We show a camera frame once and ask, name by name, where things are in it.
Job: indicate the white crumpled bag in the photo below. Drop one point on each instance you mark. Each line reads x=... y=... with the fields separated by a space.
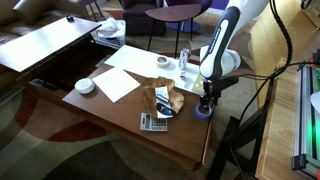
x=109 y=25

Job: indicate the grey calculator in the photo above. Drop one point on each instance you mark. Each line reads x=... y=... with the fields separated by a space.
x=146 y=121

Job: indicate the small black rectangular fob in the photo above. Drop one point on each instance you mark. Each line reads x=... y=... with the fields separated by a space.
x=162 y=97

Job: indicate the dark upholstered armchair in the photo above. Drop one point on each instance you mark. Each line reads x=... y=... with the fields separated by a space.
x=140 y=20

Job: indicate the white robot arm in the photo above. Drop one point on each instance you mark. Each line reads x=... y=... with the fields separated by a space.
x=233 y=20

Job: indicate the white paper slip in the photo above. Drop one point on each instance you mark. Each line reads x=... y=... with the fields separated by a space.
x=162 y=90

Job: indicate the beige booklet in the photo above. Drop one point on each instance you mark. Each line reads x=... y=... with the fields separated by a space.
x=197 y=86

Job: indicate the aluminium rail frame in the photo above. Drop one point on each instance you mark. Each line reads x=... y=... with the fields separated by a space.
x=301 y=116

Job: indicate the clear glass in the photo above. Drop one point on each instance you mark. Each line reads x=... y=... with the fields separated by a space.
x=183 y=61

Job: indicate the small silver white item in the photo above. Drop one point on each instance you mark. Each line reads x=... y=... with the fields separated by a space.
x=182 y=75

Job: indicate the black blue key fob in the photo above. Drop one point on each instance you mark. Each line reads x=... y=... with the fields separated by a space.
x=165 y=109

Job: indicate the brown wooden coffee table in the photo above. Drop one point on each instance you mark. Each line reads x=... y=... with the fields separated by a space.
x=126 y=113

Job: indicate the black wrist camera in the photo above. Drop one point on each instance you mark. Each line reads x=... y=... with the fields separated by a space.
x=229 y=81

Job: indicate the raised wooden lift top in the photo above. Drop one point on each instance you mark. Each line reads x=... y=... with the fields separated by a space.
x=43 y=40

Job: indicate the small white paper sheet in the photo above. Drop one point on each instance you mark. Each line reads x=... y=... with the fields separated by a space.
x=115 y=83

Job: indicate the large white paper sheet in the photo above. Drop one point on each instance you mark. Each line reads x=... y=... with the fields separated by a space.
x=140 y=60

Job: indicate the small black object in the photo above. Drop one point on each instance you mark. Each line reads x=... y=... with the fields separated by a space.
x=70 y=18

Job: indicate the brown paper bag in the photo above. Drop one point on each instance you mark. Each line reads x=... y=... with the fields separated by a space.
x=150 y=93

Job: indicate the brown leather sofa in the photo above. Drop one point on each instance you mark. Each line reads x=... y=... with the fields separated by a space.
x=26 y=10

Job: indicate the oval brown side table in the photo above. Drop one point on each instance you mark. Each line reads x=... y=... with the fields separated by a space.
x=173 y=12

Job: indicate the white bowl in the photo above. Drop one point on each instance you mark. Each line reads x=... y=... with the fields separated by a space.
x=84 y=86

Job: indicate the white tape roll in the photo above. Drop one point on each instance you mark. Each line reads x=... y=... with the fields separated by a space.
x=158 y=63

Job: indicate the patterned grey red rug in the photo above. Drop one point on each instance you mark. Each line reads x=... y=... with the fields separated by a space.
x=66 y=153

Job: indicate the blue seal tape roll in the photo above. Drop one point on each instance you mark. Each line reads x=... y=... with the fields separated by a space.
x=200 y=115

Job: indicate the white rounded object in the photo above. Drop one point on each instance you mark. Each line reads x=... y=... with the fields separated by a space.
x=316 y=101

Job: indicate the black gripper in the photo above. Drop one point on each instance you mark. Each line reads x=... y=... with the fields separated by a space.
x=211 y=88

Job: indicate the purple swivel chair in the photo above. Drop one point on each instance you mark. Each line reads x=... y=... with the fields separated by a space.
x=200 y=3

